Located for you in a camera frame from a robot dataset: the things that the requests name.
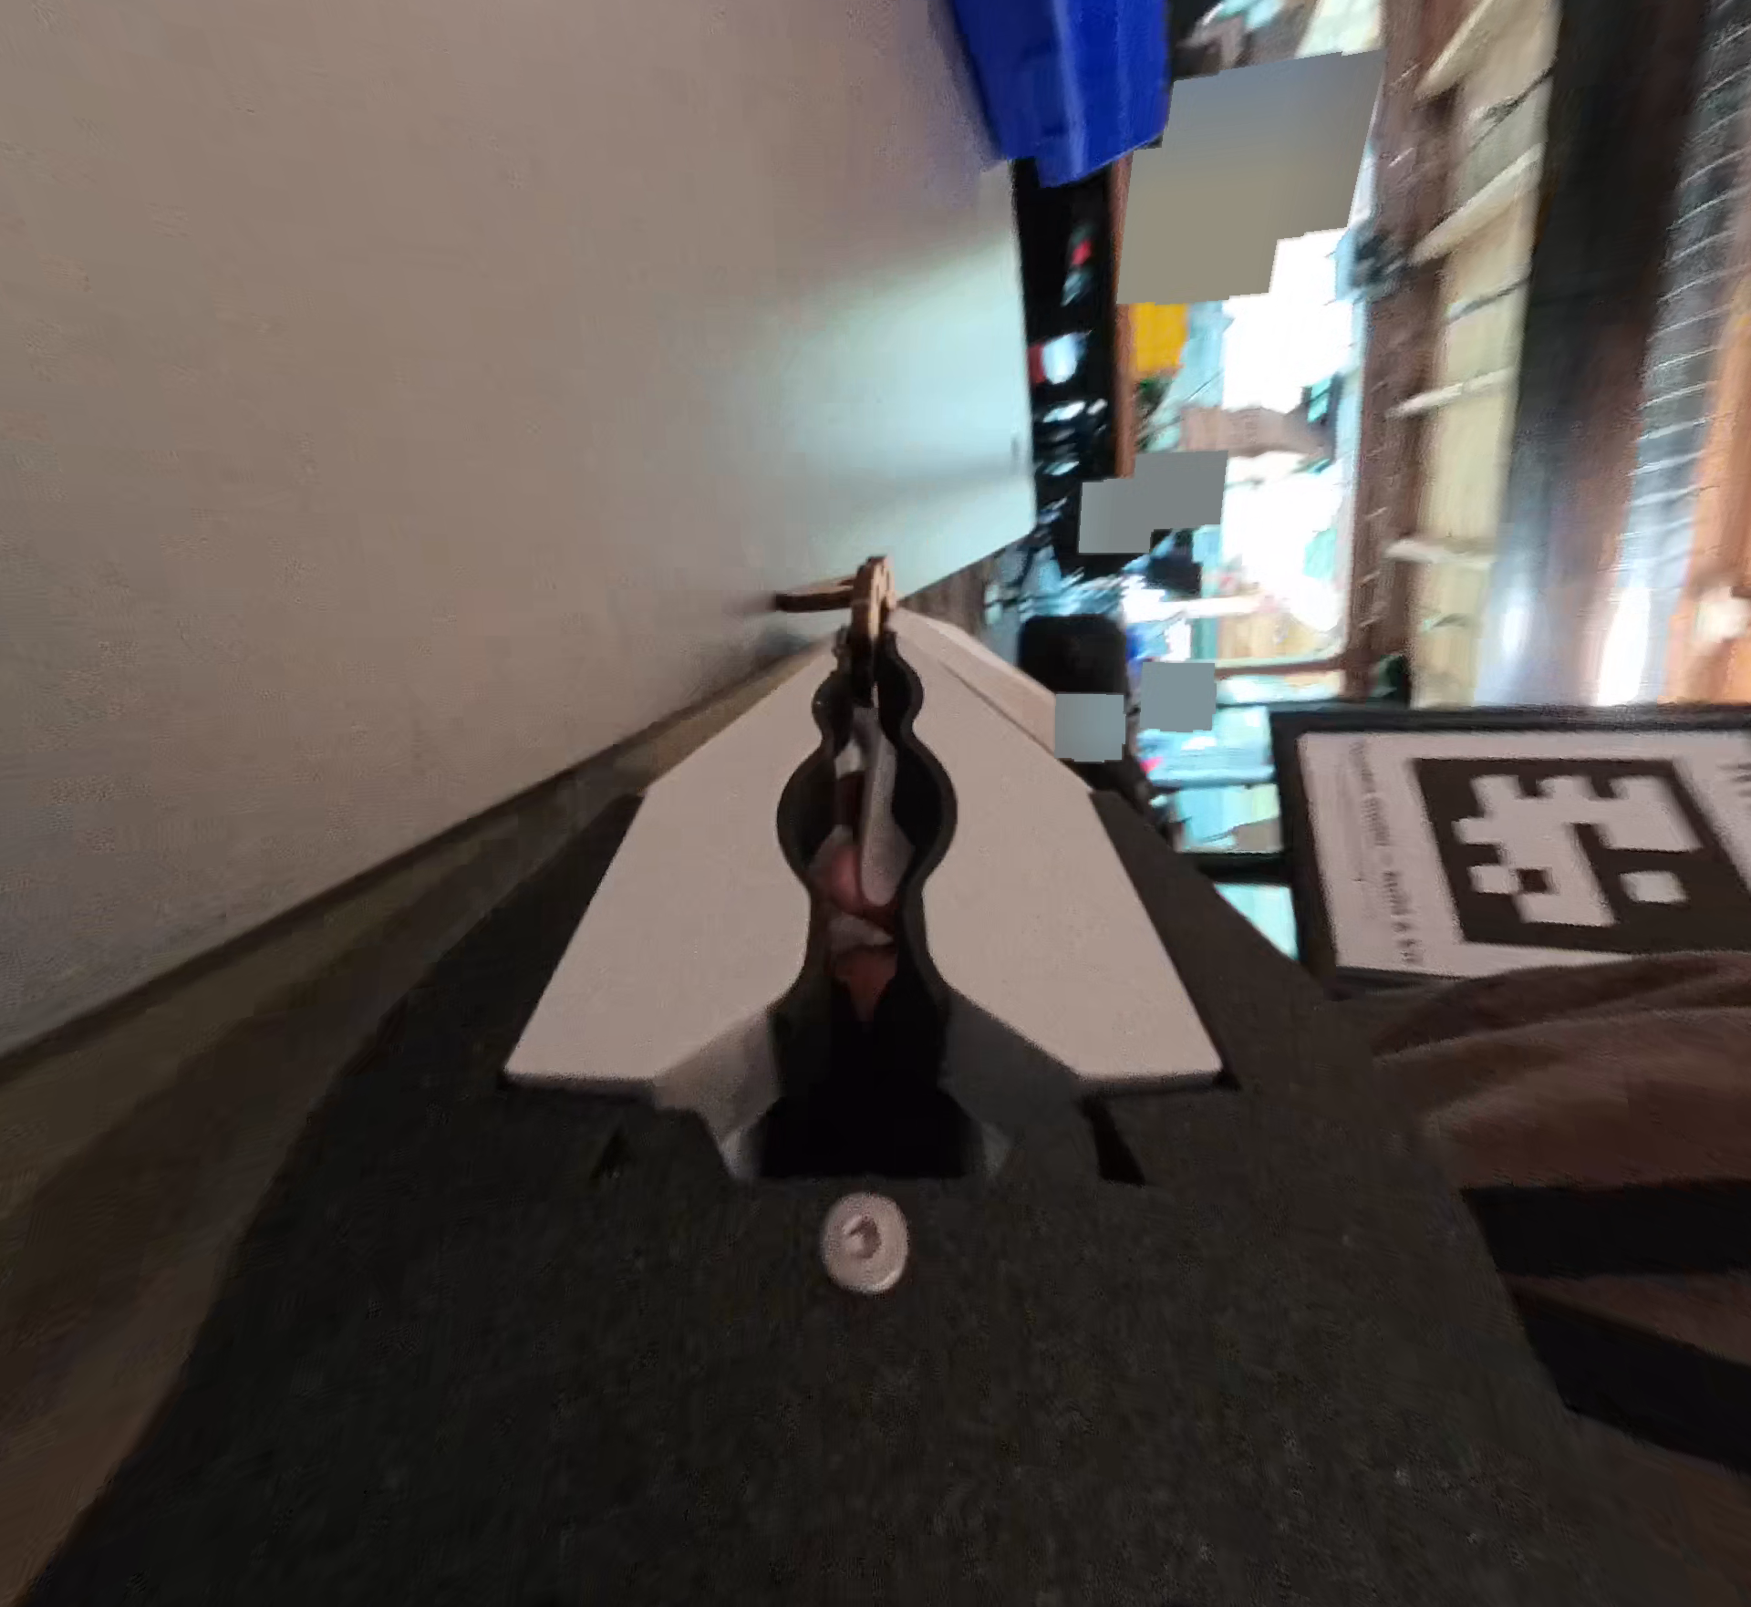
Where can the framed black-white marker sign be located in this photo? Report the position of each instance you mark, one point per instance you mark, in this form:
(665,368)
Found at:
(1368,855)

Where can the person's right hand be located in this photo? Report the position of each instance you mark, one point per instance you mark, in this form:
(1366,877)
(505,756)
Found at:
(864,862)

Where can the yellow plastic bin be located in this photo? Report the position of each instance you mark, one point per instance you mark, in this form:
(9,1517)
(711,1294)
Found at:
(1156,335)

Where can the small wooden arch piece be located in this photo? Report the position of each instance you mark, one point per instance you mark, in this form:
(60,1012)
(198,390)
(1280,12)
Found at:
(813,599)

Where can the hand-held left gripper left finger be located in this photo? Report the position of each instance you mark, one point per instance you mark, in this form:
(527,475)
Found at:
(656,937)

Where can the round wooden gear part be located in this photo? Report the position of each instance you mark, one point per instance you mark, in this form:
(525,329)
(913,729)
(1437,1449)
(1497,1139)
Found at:
(871,616)

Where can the blue plastic bin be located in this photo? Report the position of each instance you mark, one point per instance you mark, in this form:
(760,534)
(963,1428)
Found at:
(1052,7)

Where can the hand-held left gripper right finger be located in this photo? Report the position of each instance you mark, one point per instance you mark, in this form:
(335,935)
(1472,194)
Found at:
(1052,951)

